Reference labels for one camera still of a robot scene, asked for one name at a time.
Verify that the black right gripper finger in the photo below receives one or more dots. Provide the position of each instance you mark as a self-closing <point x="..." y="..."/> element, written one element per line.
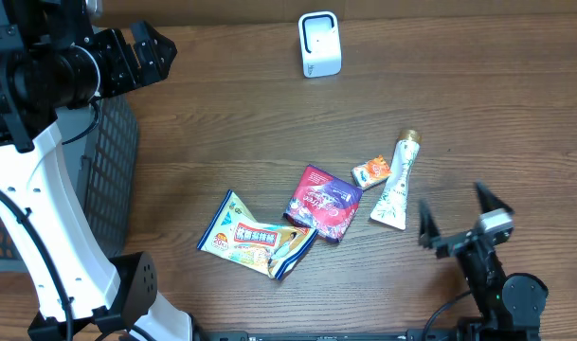
<point x="429" y="234"/>
<point x="489" y="202"/>

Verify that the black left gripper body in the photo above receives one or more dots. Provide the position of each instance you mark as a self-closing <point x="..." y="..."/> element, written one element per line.
<point x="117" y="69"/>

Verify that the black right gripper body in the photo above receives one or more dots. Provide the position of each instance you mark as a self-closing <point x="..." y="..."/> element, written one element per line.
<point x="467" y="260"/>

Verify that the white tube with gold cap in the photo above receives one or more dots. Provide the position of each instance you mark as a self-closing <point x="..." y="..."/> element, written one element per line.
<point x="390" y="208"/>

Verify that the small orange white tissue pack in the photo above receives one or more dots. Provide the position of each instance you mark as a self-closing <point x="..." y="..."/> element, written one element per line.
<point x="371" y="173"/>

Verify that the red purple pad packet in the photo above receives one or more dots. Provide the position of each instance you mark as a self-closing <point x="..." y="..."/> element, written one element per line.
<point x="323" y="202"/>

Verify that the yellow snack packet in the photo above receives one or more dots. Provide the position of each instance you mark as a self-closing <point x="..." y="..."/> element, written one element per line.
<point x="234" y="234"/>

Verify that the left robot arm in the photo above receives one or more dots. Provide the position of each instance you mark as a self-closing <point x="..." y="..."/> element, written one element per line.
<point x="51" y="57"/>

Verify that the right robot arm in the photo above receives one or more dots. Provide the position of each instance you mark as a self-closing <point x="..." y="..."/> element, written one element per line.
<point x="510" y="306"/>

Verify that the white barcode scanner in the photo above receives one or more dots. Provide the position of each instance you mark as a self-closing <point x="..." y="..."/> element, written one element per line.
<point x="320" y="45"/>

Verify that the dark grey plastic basket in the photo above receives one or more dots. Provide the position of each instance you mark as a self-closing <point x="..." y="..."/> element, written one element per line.
<point x="100" y="164"/>

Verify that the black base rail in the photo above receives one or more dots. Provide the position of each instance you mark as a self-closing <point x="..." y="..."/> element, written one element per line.
<point x="409" y="335"/>

